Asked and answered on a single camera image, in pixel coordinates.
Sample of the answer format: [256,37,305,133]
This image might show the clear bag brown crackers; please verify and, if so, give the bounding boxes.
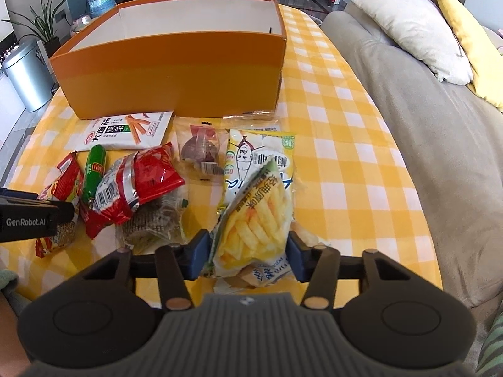
[116,186,188,254]

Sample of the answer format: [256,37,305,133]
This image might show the red yellow snack bag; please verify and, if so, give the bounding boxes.
[35,152,84,258]

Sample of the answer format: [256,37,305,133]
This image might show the yellow fries snack bag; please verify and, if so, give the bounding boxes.
[209,157,293,277]

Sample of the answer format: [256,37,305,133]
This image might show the green sausage stick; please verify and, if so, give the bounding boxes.
[82,145,106,208]

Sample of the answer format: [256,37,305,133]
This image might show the clear bag purple snack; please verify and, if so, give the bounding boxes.
[174,117,229,180]

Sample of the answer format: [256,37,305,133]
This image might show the yellow checkered tablecloth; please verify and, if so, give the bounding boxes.
[1,5,442,300]

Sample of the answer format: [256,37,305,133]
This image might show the white breadstick snack packet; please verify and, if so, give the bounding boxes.
[71,112,172,151]

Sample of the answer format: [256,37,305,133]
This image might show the grey metal trash bin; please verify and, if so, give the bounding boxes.
[2,40,55,112]

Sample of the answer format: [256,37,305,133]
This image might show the clear bag white candies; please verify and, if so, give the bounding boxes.
[221,111,281,131]

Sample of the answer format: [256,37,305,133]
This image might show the beige sofa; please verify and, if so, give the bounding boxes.
[321,5,502,367]

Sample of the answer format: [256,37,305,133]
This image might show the green potted plant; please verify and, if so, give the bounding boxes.
[2,0,67,58]

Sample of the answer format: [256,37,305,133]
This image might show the orange cardboard box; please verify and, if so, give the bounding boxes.
[50,0,287,119]

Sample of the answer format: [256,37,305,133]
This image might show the white cushion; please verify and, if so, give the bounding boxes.
[351,0,473,85]

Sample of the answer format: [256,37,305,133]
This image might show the yellow cushion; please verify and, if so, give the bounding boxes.
[436,0,503,112]

